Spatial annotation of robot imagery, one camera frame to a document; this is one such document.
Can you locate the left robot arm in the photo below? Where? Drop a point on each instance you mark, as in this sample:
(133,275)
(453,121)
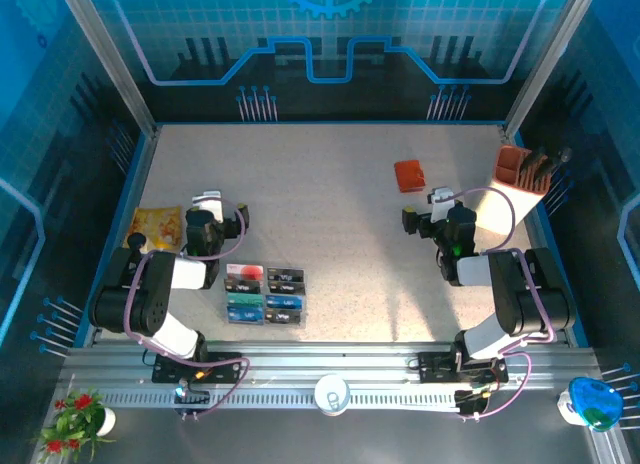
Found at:
(150,294)

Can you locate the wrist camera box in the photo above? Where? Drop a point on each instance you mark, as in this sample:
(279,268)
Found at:
(207,204)
(441,204)

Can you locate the white cup with blue lid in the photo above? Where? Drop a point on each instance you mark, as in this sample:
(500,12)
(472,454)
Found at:
(595,401)

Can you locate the black VIP card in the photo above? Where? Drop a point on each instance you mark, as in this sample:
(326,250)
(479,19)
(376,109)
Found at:
(286,286)
(242,285)
(286,274)
(283,316)

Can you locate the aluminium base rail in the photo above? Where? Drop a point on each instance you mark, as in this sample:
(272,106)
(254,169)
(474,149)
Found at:
(320,359)

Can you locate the teal card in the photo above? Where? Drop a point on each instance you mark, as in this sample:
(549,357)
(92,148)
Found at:
(245,300)

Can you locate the black capped beige bottle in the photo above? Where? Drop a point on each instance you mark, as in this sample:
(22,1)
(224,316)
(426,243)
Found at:
(136,240)

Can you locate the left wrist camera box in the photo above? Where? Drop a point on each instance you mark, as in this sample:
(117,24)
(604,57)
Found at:
(207,204)

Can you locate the red and white card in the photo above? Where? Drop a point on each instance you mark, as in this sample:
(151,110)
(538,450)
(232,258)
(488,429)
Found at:
(245,271)

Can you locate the yellow snack bag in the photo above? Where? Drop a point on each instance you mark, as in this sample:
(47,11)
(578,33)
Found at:
(160,224)

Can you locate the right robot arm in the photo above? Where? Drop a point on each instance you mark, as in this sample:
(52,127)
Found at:
(530,299)

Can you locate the white orange knife block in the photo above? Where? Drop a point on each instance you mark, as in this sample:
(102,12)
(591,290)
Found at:
(500,209)

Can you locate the aluminium frame post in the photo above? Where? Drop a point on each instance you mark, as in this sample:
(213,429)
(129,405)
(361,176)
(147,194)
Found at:
(111,64)
(548,59)

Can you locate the black connector box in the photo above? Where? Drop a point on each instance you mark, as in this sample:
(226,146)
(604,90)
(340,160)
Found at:
(192,396)
(470,406)

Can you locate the blue VIP card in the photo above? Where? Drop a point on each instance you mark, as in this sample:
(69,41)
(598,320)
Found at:
(245,315)
(285,301)

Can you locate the orange card holder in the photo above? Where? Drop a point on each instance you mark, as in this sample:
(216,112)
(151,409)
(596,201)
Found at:
(409,176)

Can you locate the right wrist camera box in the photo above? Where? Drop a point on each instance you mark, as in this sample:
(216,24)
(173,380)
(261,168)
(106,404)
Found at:
(441,204)

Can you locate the red flowered potted plant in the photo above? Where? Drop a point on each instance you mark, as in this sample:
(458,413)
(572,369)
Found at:
(75,419)

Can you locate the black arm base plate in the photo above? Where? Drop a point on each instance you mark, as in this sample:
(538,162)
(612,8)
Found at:
(435,369)
(225,369)

